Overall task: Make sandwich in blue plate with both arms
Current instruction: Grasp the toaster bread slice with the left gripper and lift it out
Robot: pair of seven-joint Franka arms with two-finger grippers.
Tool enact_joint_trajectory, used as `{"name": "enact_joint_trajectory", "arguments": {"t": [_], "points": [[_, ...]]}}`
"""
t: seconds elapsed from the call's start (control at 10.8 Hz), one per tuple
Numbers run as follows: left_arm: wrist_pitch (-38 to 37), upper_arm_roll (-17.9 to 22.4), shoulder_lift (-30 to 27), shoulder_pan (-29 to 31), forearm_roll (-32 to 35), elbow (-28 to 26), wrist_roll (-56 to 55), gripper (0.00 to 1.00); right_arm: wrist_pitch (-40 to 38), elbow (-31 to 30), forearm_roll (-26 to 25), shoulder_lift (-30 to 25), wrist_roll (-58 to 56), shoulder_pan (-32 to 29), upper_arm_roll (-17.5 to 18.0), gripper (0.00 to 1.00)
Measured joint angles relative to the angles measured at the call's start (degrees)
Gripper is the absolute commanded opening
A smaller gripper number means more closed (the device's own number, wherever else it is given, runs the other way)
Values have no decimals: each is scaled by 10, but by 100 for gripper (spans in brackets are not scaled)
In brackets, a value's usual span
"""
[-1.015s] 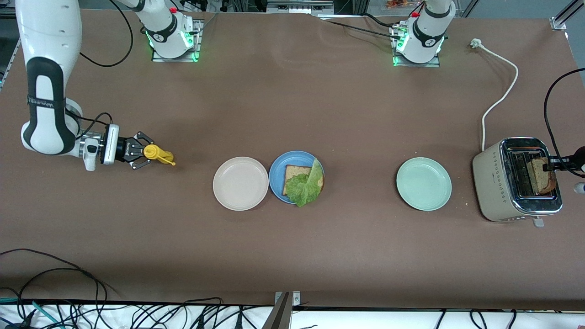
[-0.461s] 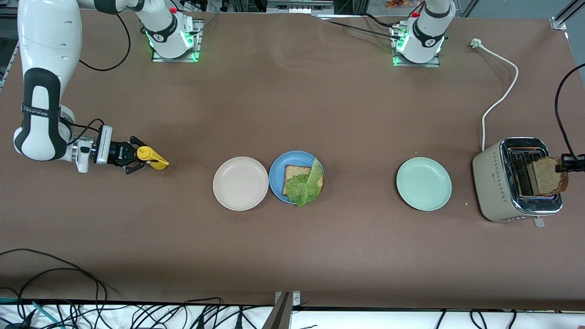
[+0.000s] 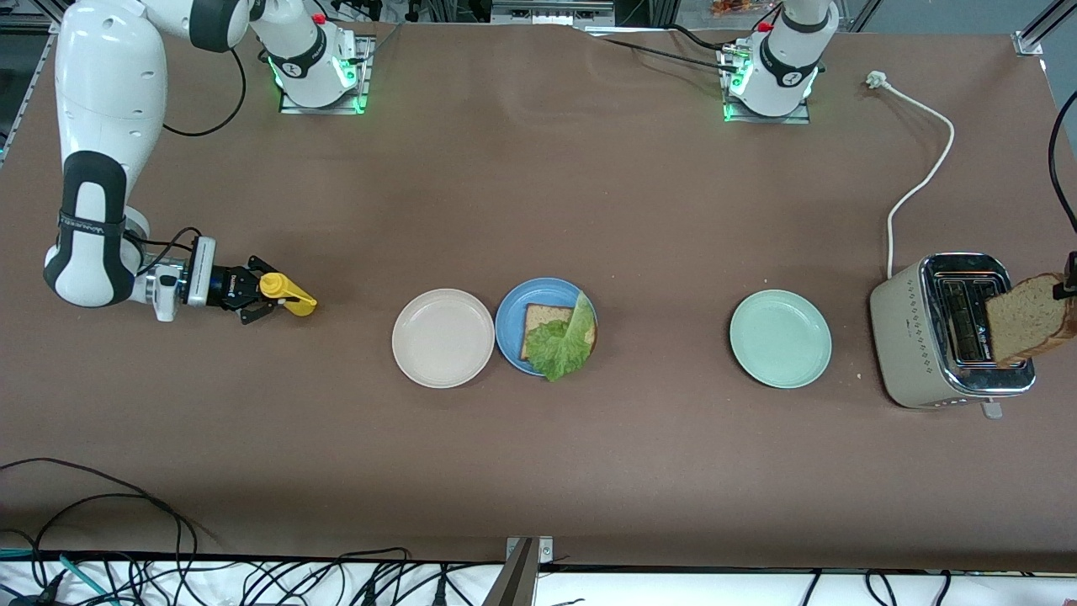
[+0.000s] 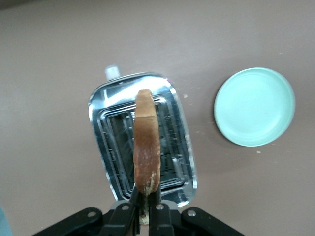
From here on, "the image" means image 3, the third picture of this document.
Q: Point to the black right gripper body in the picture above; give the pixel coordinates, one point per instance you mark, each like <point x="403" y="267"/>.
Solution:
<point x="225" y="286"/>

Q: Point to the light green round plate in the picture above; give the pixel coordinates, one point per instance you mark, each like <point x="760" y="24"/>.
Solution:
<point x="780" y="339"/>

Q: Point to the brown toast bread slice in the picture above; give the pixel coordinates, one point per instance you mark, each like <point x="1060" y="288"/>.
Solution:
<point x="540" y="318"/>
<point x="1026" y="324"/>

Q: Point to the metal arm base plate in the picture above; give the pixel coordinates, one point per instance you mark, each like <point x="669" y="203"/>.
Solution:
<point x="364" y="93"/>
<point x="795" y="119"/>

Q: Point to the orange patterned packet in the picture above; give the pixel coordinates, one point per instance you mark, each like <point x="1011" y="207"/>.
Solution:
<point x="740" y="7"/>

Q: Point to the perforated metal strip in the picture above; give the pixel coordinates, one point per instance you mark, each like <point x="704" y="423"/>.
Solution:
<point x="25" y="93"/>

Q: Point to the beige chrome two-slot toaster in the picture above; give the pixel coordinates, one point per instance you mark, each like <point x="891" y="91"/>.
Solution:
<point x="904" y="337"/>

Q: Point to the aluminium frame profile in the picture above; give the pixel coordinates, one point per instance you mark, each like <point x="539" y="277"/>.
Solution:
<point x="1052" y="18"/>

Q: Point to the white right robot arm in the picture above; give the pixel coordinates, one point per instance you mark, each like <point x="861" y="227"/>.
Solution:
<point x="109" y="101"/>

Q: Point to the blue round plate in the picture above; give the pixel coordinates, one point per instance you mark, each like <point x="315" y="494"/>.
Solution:
<point x="509" y="324"/>

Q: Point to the beige round plate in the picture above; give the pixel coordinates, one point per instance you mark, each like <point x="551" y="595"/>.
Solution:
<point x="443" y="338"/>

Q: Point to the grey metal box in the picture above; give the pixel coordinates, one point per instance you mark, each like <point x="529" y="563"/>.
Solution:
<point x="551" y="12"/>

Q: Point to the metal table edge bracket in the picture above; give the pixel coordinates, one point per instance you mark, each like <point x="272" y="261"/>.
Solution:
<point x="526" y="551"/>

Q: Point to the yellow squeeze sauce bottle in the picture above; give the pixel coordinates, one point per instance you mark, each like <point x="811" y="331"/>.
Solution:
<point x="294" y="299"/>

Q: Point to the green lettuce leaf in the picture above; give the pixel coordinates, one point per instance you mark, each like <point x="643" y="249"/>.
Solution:
<point x="564" y="345"/>

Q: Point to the silver table corner bracket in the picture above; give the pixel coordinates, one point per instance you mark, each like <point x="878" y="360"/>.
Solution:
<point x="1029" y="44"/>

